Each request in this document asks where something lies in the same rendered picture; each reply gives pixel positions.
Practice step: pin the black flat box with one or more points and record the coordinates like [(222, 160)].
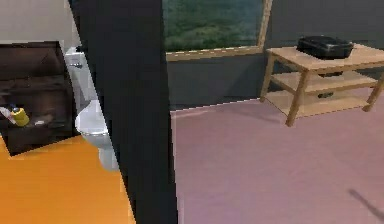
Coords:
[(325, 46)]

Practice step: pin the wooden framed window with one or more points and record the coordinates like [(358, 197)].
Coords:
[(213, 26)]

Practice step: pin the light wooden shelf table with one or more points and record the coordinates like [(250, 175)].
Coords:
[(320, 83)]

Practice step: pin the white toilet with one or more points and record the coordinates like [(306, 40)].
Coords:
[(91, 121)]

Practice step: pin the white small dish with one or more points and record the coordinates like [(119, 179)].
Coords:
[(40, 123)]

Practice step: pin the dark brown wooden shelf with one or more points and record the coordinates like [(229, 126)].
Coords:
[(36, 86)]

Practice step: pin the yellow spray bottle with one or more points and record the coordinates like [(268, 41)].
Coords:
[(20, 116)]

